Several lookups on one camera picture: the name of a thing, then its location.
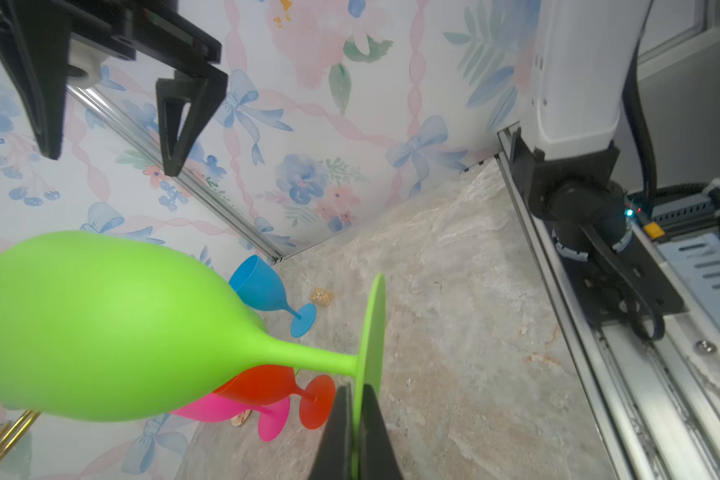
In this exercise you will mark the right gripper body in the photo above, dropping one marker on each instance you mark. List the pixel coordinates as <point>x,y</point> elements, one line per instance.
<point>121,29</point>

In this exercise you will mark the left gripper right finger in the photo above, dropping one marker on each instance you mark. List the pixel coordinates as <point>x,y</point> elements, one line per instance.
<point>376,457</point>

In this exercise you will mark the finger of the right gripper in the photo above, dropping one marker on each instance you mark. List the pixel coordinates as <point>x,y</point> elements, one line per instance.
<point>34,47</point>
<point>185,104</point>

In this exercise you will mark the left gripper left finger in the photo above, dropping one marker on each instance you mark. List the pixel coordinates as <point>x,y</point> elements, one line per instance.
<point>334,454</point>

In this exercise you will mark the magenta wine glass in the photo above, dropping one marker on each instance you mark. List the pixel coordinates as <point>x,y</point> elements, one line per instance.
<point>214,408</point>

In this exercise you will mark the red wine glass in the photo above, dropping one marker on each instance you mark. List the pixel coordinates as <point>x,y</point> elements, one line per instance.
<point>267,384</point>

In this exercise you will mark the blue wine glass front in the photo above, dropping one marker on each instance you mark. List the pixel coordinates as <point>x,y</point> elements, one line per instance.
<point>260,287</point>

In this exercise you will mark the green wine glass back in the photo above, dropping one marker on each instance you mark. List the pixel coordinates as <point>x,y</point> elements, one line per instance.
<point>106,329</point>

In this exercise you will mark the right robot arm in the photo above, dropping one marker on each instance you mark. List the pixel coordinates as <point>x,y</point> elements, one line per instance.
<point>567,70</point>

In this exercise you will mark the gold wine glass rack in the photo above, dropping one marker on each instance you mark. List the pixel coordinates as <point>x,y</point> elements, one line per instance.
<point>12,432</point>

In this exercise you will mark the small brown cookie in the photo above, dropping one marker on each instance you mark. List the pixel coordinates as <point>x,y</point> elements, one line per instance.
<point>240,419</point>

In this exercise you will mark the small gold wrapped candy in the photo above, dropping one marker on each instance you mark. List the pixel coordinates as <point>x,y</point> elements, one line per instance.
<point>322,297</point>

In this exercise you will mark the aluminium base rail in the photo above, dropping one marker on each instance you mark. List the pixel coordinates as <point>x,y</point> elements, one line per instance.
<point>639,310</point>

